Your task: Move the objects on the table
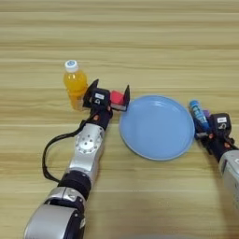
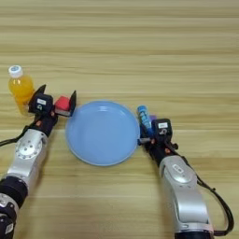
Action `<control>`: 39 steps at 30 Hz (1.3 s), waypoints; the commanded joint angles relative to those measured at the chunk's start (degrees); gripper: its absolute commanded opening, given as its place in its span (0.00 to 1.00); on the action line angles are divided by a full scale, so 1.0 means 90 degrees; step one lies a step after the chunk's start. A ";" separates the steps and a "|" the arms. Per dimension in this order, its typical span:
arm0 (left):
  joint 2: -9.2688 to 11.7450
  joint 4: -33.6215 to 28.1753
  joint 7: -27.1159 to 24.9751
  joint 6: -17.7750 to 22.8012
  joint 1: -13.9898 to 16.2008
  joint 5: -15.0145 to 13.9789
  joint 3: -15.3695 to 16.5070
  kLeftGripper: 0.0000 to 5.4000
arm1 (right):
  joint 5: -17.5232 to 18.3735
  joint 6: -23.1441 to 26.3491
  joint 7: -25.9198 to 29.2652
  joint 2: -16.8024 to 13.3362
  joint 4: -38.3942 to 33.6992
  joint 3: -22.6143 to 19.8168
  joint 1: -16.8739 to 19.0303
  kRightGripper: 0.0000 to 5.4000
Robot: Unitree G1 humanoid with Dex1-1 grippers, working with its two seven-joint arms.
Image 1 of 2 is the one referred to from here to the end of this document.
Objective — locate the orange juice bottle white cap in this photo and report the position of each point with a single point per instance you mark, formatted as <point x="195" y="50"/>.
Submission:
<point x="74" y="84"/>

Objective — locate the red cube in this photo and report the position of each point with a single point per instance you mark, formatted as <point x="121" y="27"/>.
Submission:
<point x="117" y="98"/>

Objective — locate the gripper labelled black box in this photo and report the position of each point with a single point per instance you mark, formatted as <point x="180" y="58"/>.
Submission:
<point x="100" y="97"/>
<point x="221" y="122"/>

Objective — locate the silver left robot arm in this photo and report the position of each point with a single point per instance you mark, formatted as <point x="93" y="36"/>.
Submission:
<point x="84" y="155"/>

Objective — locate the right gripper labelled black box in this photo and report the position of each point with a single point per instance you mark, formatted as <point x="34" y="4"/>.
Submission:
<point x="221" y="122"/>

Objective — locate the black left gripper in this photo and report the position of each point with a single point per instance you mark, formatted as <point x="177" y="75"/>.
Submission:
<point x="102" y="117"/>

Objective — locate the blue glue stick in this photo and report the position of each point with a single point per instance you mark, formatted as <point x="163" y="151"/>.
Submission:
<point x="197" y="112"/>

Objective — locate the left gripper labelled black box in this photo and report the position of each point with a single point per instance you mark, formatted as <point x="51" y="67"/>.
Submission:
<point x="100" y="97"/>

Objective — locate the light blue round plate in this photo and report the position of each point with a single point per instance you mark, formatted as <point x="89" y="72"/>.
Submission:
<point x="157" y="129"/>

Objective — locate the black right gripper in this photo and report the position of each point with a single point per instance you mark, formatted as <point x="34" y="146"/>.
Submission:
<point x="219" y="143"/>

